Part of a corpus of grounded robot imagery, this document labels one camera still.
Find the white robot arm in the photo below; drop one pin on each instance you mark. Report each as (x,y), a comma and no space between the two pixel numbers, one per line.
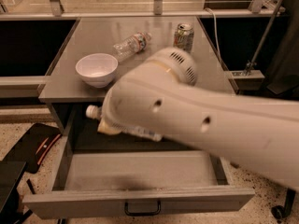
(259,134)

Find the white ceramic bowl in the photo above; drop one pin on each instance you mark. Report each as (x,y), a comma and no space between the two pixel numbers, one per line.
(97,70)

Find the grey side shelf bracket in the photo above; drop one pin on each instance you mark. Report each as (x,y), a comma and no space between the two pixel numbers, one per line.
(250,82)

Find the grey cabinet counter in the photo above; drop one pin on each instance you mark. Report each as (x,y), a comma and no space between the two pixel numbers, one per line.
(89,52)

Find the clear crushed plastic bottle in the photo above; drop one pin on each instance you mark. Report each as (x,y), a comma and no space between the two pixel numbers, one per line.
(131,45)

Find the black box at left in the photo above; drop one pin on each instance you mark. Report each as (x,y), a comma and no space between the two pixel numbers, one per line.
(11,173)

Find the metal rod with clamp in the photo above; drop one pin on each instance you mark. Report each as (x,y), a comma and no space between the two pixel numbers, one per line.
(255,7)

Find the open grey top drawer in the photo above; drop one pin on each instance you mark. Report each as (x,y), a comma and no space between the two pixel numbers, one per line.
(94,175)

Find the black office chair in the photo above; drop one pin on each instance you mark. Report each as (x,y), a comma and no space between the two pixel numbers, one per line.
(282,211)

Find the black drawer handle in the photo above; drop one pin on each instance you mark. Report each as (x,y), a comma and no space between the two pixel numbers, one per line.
(142,211)

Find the blue labelled plastic bottle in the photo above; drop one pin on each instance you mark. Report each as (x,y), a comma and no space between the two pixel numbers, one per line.
(95,112)

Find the green soda can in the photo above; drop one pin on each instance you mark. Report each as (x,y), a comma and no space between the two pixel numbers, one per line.
(183,37)

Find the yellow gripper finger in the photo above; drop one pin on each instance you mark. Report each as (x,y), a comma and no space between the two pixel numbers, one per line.
(104,128)

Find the grey rail at left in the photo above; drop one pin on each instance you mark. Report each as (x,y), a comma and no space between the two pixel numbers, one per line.
(22,87)

